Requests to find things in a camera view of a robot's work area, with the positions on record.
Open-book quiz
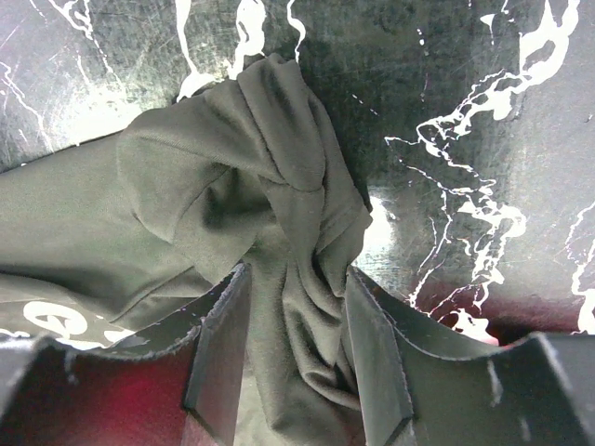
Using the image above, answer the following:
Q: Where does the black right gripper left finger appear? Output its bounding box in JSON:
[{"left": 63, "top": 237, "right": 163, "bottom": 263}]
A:
[{"left": 1, "top": 264, "right": 251, "bottom": 445}]

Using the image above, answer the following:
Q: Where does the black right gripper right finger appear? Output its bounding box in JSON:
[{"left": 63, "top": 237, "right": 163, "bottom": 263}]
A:
[{"left": 345, "top": 268, "right": 594, "bottom": 445}]

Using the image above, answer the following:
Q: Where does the black printed t-shirt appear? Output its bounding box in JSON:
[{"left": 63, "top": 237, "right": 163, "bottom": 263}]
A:
[{"left": 1, "top": 54, "right": 371, "bottom": 445}]

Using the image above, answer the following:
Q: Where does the black marbled table mat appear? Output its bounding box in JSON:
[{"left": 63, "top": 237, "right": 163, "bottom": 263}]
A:
[{"left": 1, "top": 1, "right": 594, "bottom": 344}]

